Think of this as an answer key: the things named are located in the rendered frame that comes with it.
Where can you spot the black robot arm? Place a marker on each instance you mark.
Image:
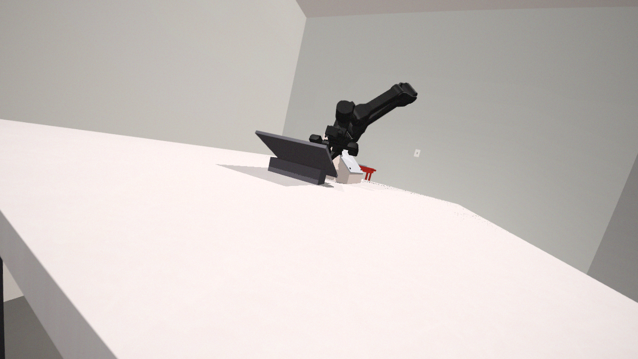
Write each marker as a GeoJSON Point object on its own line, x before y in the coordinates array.
{"type": "Point", "coordinates": [355, 119]}

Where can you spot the grey switch panel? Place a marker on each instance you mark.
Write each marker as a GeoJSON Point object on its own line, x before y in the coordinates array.
{"type": "Point", "coordinates": [298, 159]}

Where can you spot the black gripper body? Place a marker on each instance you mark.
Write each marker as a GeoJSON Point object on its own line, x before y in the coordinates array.
{"type": "Point", "coordinates": [352, 147]}

